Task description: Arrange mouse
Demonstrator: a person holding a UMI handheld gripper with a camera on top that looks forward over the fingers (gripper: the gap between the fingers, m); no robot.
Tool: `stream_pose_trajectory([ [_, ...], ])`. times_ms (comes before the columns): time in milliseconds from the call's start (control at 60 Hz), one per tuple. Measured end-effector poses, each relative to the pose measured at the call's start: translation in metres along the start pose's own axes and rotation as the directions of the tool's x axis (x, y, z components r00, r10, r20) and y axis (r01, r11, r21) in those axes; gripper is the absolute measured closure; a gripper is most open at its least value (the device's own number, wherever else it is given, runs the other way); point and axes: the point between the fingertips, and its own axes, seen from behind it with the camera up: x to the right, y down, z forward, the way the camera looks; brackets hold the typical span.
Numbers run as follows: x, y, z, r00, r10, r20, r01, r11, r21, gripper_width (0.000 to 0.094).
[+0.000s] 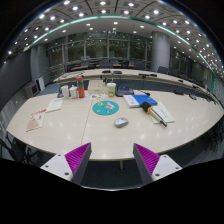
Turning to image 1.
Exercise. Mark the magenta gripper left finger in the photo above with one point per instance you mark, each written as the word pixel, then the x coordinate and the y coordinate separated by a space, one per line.
pixel 70 166

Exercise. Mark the grey computer mouse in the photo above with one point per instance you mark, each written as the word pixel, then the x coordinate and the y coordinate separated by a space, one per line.
pixel 121 122

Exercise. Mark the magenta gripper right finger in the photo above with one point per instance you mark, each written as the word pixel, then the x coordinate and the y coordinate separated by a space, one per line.
pixel 152 166

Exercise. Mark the white green paper cup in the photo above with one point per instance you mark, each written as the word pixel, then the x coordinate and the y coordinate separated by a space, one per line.
pixel 111 88

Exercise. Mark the dark pouch bag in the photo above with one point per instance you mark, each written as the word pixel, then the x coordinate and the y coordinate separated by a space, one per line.
pixel 121 91

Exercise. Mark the blue book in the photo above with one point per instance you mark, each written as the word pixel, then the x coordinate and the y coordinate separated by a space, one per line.
pixel 145 98

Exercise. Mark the red thermos bottle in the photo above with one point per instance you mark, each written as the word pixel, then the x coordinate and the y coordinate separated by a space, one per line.
pixel 80 87

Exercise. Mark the round teal mouse pad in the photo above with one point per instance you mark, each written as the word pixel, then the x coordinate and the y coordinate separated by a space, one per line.
pixel 105 108

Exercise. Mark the white paper sheet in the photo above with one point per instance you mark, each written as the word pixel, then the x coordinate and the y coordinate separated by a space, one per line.
pixel 54 105

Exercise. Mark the red white booklet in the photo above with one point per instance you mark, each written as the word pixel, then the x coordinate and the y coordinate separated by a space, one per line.
pixel 36 120

